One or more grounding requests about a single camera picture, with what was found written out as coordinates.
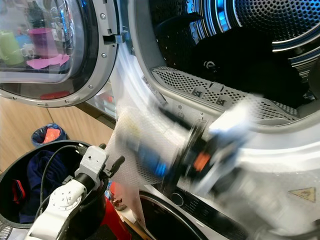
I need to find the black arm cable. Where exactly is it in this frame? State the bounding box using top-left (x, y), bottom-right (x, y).
top-left (39, 144), bottom-right (82, 213)

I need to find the round glass dryer door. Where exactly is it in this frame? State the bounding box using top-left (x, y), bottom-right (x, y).
top-left (0, 0), bottom-right (123, 109)

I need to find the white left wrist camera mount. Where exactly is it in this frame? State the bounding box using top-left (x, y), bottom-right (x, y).
top-left (75, 145), bottom-right (110, 184)

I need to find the white dryer with steel drum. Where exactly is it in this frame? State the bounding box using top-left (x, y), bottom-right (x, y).
top-left (109, 0), bottom-right (320, 168)

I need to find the yellow triangle warning sticker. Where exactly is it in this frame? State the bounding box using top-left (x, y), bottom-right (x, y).
top-left (288, 187), bottom-right (317, 204)

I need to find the black round laundry basket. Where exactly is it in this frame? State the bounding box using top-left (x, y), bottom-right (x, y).
top-left (0, 140), bottom-right (112, 231)

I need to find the black front washing machine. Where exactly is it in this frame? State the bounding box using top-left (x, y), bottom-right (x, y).
top-left (137, 186), bottom-right (320, 240)

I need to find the white floor fan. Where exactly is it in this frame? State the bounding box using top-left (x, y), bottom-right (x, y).
top-left (0, 222), bottom-right (14, 240)

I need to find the red plastic object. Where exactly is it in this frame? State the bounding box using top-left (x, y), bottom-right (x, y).
top-left (104, 194), bottom-right (132, 240)

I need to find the orange packet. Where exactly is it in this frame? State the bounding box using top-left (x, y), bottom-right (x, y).
top-left (43, 127), bottom-right (61, 145)

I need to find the clear bubble wrap sheet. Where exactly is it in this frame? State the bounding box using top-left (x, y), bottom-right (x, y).
top-left (105, 106), bottom-right (203, 202)

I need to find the small blue waste bin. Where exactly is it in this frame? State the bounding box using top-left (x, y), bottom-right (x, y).
top-left (31, 123), bottom-right (67, 148)

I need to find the black garment with white logo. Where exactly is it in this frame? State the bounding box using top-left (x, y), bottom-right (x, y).
top-left (185, 29), bottom-right (312, 108)

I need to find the navy blue garment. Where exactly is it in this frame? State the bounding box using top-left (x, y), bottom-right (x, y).
top-left (20, 150), bottom-right (77, 225)

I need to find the grey perforated lint filter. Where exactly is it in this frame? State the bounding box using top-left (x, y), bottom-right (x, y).
top-left (150, 66), bottom-right (299, 122)

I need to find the red cloth item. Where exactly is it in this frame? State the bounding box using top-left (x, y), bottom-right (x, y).
top-left (13, 179), bottom-right (27, 204)

